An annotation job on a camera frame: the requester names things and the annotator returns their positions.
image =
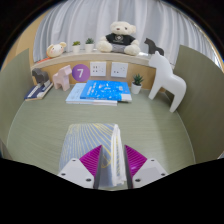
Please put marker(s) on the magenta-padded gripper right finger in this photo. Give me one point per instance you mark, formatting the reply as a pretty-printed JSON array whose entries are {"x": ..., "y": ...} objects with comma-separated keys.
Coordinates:
[{"x": 150, "y": 171}]

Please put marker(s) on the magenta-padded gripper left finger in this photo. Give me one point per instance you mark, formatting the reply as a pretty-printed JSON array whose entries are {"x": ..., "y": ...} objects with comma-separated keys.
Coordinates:
[{"x": 75, "y": 171}]

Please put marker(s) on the light blue book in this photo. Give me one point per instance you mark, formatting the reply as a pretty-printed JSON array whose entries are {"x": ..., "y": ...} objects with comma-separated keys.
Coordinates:
[{"x": 75, "y": 95}]

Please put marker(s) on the small plant in white pot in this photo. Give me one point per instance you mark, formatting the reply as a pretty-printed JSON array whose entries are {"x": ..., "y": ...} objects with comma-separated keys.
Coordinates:
[
  {"x": 136, "y": 88},
  {"x": 76, "y": 49},
  {"x": 89, "y": 47}
]

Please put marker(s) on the bright blue book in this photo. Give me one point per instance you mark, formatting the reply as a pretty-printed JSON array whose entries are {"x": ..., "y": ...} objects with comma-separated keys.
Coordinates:
[{"x": 105, "y": 90}]

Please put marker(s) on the green desk partition panel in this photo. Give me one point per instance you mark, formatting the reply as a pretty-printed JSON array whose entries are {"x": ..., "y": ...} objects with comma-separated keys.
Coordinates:
[
  {"x": 13, "y": 96},
  {"x": 200, "y": 100}
]

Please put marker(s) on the navy blue book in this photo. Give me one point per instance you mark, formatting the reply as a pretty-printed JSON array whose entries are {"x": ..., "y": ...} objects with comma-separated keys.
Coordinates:
[{"x": 35, "y": 93}]

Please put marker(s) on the pink wooden horse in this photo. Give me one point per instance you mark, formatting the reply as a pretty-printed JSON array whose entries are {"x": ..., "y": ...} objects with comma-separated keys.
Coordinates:
[{"x": 62, "y": 78}]

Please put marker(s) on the large white wooden horse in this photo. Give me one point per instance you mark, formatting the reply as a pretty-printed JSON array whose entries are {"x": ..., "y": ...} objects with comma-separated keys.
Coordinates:
[{"x": 165, "y": 78}]

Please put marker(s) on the purple round number sign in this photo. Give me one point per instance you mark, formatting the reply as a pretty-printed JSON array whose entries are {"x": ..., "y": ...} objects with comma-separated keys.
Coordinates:
[{"x": 80, "y": 72}]

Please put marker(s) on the dark grey wooden horse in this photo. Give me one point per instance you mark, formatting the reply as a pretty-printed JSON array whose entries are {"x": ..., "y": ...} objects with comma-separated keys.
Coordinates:
[{"x": 40, "y": 76}]

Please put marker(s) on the wooden ledge shelf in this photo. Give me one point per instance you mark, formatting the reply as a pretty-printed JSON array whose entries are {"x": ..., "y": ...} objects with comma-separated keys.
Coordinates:
[{"x": 66, "y": 60}]

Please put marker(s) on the cream and orange plush toy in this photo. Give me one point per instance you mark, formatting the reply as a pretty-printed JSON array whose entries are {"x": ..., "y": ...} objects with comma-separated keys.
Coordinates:
[{"x": 55, "y": 50}]

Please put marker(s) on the small black wooden horse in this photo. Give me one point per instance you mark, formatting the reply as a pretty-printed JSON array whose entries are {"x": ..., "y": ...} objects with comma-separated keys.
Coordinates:
[{"x": 153, "y": 47}]

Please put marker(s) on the white teddy bear black shirt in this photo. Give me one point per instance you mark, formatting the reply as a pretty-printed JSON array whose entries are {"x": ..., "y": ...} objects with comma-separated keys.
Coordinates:
[{"x": 120, "y": 40}]

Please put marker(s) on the white curtain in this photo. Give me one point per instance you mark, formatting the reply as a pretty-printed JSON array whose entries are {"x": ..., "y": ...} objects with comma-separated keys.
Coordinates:
[{"x": 100, "y": 16}]

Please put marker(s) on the white wall socket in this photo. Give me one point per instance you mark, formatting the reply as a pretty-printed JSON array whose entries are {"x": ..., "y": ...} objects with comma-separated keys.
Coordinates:
[
  {"x": 119, "y": 69},
  {"x": 98, "y": 69}
]

